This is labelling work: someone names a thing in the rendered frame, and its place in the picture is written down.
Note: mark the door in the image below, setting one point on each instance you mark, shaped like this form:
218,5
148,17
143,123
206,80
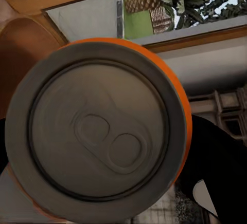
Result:
157,25

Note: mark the wood fireplace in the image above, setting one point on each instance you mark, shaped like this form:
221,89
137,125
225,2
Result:
228,111

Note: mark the trash can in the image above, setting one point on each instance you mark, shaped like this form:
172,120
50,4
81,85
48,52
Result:
23,43

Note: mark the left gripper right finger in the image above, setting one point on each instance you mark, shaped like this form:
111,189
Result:
222,161

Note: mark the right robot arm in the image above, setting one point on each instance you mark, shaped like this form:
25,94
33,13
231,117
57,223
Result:
193,185

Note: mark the can of soda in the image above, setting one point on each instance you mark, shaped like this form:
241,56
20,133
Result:
98,131

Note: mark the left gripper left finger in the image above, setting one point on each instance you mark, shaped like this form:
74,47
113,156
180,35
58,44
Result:
3,155

